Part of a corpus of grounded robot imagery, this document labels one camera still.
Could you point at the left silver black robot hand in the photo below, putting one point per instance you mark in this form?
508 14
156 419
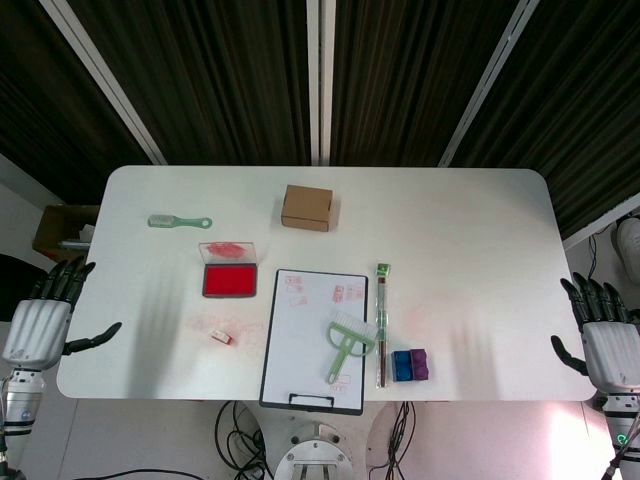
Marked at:
35 330

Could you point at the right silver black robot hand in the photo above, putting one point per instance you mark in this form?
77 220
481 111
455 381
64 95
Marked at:
612 350

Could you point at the small white stamp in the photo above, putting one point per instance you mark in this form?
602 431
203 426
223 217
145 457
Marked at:
221 337

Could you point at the black clipboard with white paper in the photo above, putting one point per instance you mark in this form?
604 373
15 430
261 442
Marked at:
300 350

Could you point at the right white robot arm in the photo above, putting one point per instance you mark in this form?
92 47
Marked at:
622 425

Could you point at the round silver robot base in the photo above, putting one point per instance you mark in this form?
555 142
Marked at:
312 455

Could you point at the red ink pad open lid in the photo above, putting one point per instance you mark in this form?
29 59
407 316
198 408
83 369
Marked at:
229 281

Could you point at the black trouser leg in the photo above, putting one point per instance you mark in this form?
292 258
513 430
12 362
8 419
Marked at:
15 280

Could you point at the open brown cardboard carton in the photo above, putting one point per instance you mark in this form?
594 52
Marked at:
50 230

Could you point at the white rounded device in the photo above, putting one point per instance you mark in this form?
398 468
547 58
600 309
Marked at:
629 237

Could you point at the purple plastic block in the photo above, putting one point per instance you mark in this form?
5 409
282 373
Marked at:
421 365

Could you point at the blue plastic block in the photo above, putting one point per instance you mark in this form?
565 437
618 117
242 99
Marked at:
401 367

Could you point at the dark pleated curtain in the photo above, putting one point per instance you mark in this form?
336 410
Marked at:
210 75
585 110
410 75
45 100

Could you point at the brown pen with green cap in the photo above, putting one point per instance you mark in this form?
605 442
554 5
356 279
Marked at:
382 325

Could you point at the green mini brush white bristles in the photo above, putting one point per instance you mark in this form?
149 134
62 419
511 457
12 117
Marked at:
342 352

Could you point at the brown cardboard box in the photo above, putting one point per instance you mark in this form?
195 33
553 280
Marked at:
306 207

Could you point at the white slanted partition frame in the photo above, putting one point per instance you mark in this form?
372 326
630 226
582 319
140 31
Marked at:
487 85
105 85

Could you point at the white upright partition frame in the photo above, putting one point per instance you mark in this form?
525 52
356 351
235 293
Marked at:
320 80

